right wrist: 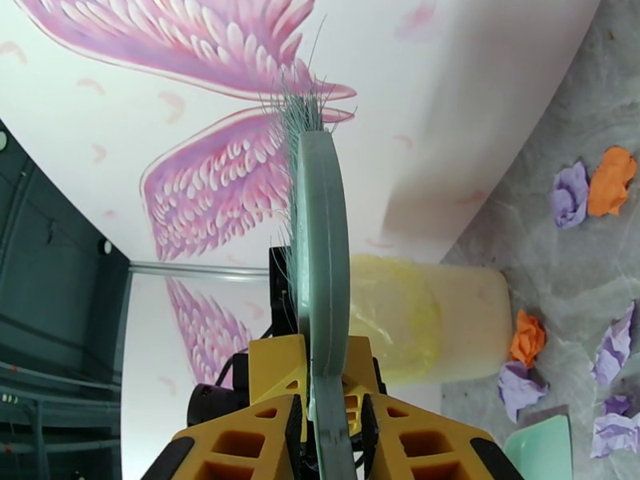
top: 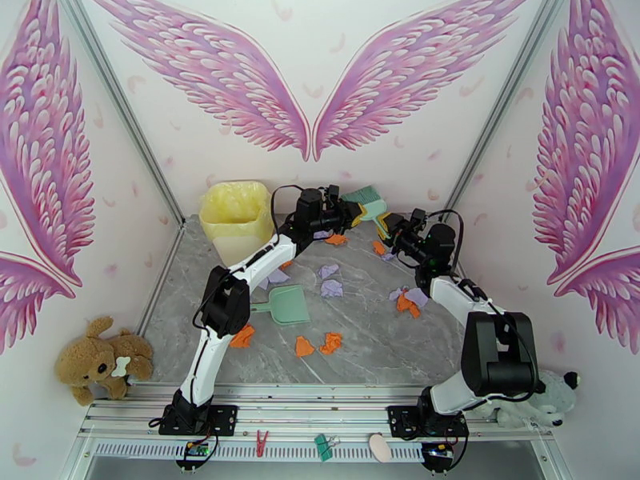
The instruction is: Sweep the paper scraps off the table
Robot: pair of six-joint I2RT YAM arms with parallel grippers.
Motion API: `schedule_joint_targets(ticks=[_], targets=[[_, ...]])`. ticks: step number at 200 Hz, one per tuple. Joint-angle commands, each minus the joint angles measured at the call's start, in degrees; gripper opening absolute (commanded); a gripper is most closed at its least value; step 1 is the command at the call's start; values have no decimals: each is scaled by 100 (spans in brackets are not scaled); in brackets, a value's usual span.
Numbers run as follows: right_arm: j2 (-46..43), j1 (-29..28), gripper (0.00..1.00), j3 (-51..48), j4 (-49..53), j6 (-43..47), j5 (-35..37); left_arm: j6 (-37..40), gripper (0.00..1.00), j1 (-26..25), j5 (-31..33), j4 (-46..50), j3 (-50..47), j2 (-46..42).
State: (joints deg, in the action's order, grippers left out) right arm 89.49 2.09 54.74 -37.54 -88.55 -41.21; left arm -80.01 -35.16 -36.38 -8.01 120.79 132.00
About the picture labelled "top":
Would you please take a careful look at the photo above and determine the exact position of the white slotted cable duct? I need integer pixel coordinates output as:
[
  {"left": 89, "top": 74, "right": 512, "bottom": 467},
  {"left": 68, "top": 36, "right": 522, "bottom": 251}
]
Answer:
[{"left": 92, "top": 441, "right": 431, "bottom": 460}]

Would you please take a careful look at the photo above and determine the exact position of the aluminium rail frame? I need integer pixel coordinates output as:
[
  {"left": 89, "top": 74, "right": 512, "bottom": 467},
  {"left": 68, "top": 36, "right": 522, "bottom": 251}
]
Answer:
[{"left": 74, "top": 382, "right": 557, "bottom": 445}]

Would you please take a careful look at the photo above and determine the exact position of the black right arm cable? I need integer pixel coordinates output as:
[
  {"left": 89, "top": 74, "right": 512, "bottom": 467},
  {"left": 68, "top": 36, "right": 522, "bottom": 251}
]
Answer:
[{"left": 427, "top": 209, "right": 506, "bottom": 314}]

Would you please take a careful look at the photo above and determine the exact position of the cream plastic trash bin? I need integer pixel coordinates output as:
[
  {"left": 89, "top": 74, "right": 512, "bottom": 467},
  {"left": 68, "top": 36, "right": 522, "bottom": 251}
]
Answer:
[{"left": 212, "top": 232, "right": 274, "bottom": 269}]

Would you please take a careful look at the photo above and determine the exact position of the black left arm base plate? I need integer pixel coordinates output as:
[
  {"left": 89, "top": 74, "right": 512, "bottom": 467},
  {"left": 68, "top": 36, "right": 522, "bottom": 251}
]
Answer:
[{"left": 158, "top": 404, "right": 238, "bottom": 437}]

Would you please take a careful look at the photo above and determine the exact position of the grey white plush dog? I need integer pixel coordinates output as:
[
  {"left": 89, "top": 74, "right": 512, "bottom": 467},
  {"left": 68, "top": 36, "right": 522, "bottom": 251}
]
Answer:
[{"left": 492, "top": 369, "right": 582, "bottom": 430}]

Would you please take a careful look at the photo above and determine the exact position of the brown plush dog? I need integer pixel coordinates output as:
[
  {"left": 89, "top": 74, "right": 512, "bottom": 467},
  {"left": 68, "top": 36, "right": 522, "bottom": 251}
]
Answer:
[{"left": 54, "top": 315, "right": 155, "bottom": 407}]

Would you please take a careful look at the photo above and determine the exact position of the small circuit board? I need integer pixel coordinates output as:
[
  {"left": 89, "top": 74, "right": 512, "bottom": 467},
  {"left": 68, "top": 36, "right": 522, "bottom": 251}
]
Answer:
[
  {"left": 174, "top": 441, "right": 218, "bottom": 470},
  {"left": 421, "top": 442, "right": 456, "bottom": 470}
]

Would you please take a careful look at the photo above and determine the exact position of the green plastic dustpan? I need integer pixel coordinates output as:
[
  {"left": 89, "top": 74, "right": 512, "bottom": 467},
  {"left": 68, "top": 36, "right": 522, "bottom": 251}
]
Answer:
[{"left": 250, "top": 284, "right": 311, "bottom": 327}]

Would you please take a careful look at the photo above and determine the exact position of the aluminium corner post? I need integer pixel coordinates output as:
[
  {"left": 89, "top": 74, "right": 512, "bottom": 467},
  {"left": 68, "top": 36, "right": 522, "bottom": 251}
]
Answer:
[
  {"left": 445, "top": 0, "right": 571, "bottom": 212},
  {"left": 54, "top": 0, "right": 187, "bottom": 227}
]

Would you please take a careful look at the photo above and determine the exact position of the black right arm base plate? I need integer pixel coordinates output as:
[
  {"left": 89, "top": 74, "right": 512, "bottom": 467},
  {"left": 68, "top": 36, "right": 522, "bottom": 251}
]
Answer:
[{"left": 387, "top": 406, "right": 470, "bottom": 440}]

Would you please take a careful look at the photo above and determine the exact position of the green hand brush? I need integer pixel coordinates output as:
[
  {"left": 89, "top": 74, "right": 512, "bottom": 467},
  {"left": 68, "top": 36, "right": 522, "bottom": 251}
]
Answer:
[{"left": 341, "top": 186, "right": 392, "bottom": 224}]

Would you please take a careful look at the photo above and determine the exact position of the green binder clip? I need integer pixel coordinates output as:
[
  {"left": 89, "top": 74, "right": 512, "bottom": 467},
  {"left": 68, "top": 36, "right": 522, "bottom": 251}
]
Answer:
[{"left": 314, "top": 433, "right": 341, "bottom": 462}]

